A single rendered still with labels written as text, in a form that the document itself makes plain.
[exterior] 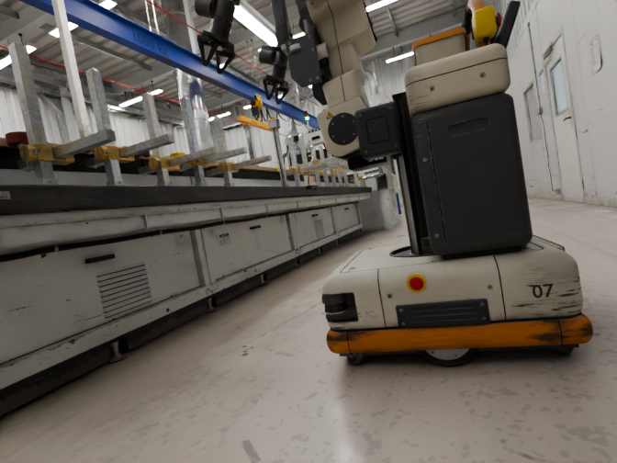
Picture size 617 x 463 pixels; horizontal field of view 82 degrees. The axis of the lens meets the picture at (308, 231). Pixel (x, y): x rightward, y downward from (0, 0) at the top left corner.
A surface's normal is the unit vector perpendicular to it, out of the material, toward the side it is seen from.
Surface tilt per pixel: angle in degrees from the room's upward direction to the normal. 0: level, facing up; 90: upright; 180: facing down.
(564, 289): 90
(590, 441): 0
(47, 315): 86
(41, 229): 90
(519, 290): 90
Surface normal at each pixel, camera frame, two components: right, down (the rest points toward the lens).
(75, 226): 0.91, -0.14
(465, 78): -0.31, 0.11
